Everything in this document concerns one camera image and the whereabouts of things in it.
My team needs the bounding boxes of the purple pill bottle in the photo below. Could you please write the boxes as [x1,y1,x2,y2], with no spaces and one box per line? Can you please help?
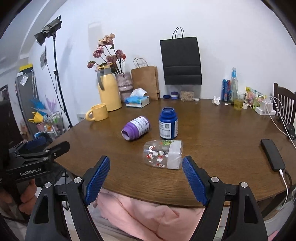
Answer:
[121,116,151,141]

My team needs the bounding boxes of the dark wooden chair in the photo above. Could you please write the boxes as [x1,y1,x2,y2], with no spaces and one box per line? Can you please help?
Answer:
[273,83,295,125]

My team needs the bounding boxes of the black smartphone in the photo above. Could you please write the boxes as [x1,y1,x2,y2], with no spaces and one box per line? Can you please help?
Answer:
[260,138,285,172]

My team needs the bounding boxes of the wire storage rack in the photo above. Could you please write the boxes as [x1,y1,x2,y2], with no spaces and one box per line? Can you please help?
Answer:
[36,111,66,140]

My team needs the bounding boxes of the black paper bag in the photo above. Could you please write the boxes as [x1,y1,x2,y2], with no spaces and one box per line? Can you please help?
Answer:
[160,27,202,85]

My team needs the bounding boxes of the blue drink can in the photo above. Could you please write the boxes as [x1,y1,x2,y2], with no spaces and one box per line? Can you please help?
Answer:
[221,79,231,102]

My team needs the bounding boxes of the snack packets pile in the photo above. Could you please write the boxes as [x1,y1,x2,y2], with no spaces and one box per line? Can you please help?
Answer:
[245,87,266,110]

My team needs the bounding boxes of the black power bank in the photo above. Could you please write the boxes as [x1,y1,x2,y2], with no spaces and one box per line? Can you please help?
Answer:
[287,124,296,140]

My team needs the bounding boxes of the blue tissue box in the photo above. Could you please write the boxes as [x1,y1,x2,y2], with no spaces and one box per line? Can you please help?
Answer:
[125,88,150,108]

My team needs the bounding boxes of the crumpled white tissue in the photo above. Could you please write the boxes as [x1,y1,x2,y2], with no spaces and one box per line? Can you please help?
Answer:
[212,96,221,106]

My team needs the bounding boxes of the person's left hand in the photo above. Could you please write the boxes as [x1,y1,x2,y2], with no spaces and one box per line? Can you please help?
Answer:
[0,178,38,215]

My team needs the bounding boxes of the brown paper bag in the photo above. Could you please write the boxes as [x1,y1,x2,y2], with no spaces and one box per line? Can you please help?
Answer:
[131,57,161,100]

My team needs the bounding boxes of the pink clothing on lap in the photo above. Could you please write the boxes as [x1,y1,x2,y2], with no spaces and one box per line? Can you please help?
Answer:
[93,188,204,240]

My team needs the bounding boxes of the clear glass bottle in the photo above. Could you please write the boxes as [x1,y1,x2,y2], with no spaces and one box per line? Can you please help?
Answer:
[230,67,238,103]

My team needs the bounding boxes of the clear jar with grains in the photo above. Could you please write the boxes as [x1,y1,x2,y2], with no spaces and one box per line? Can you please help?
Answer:
[180,85,194,101]

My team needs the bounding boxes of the pink artificial flowers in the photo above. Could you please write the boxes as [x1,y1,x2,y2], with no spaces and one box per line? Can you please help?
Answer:
[87,33,126,75]

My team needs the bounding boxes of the small purple white jar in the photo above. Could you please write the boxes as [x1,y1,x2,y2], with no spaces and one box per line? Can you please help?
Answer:
[170,91,179,99]

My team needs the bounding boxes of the white charging cable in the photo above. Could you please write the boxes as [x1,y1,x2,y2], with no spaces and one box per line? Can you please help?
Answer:
[263,96,296,209]

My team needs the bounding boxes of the clear patterned plastic cup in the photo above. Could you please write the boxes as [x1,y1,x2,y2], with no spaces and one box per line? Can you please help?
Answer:
[142,140,183,170]

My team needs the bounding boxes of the white power strip charger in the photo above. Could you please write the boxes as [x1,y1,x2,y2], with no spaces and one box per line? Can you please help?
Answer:
[255,99,276,116]

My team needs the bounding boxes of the yellow thermos jug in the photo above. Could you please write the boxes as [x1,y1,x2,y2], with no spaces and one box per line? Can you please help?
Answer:
[97,65,122,112]

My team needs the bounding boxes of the studio light on stand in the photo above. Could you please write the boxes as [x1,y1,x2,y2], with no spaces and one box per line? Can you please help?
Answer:
[33,15,74,129]

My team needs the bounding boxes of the glass of yellow drink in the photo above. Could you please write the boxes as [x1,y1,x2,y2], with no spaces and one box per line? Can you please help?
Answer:
[233,92,245,110]

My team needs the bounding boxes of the blue pill bottle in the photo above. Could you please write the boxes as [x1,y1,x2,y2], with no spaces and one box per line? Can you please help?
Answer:
[159,107,178,140]

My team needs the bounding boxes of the yellow ceramic mug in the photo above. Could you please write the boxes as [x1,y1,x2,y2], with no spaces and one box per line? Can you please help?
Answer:
[85,103,108,121]

